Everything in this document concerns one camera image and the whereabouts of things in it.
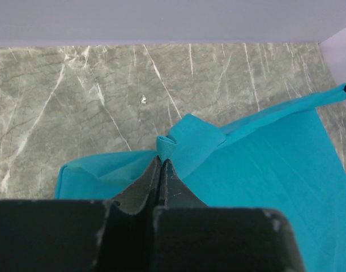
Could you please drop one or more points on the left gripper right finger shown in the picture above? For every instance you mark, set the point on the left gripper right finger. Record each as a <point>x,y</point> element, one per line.
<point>188,235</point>

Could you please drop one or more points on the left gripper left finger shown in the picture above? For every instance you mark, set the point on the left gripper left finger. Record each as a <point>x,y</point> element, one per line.
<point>81,235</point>

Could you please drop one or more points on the teal t shirt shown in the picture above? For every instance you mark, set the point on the teal t shirt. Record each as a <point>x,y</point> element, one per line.
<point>280,157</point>

